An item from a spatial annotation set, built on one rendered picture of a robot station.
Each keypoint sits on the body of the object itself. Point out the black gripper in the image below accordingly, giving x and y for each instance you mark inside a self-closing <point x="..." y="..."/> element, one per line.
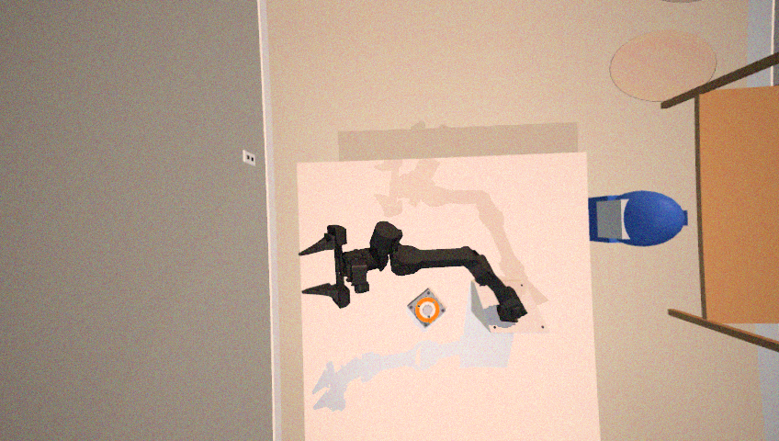
<point x="334" y="239"/>

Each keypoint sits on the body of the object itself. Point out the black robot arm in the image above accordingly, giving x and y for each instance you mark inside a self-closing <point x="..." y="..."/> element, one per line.
<point x="407" y="260"/>

